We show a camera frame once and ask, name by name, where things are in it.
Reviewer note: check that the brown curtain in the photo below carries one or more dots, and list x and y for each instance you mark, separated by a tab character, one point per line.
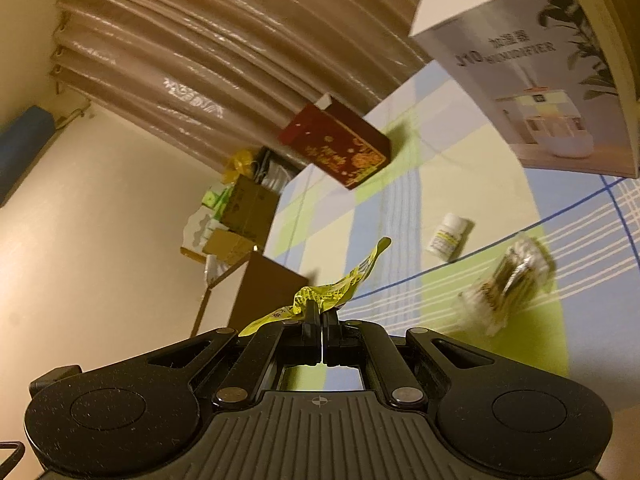
200	35

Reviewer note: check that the white plastic bag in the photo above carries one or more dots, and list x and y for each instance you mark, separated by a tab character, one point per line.
275	172

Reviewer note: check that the green packets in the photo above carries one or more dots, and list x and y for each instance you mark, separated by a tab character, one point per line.
216	202

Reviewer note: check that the yellow snack packet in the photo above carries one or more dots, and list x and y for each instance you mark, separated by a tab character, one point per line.
345	285

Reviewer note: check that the brown cardboard box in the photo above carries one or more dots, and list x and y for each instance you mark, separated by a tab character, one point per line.
260	295

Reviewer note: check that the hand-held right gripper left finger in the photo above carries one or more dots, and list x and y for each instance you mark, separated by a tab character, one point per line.
310	330

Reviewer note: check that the blue padded roll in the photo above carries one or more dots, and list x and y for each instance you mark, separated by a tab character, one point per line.
22	150

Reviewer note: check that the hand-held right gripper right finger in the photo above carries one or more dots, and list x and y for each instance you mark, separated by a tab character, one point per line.
331	332

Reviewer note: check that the red gift box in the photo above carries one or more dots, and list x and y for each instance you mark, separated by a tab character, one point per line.
335	150

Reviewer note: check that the yellow plastic bag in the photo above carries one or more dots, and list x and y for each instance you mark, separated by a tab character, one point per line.
240	165

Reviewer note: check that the white humidifier box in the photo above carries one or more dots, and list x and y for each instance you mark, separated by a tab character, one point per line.
550	85

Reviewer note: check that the upright brown cardboard carton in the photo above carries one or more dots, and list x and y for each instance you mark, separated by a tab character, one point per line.
250	210

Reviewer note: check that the clear bag of brown snacks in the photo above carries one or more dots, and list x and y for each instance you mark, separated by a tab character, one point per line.
510	285

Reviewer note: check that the white carved chair back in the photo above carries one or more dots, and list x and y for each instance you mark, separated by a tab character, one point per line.
200	230

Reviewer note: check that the flat cardboard sheet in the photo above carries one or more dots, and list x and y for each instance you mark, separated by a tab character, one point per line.
225	245

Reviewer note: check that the white pill bottle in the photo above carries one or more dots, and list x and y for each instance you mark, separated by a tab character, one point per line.
447	237

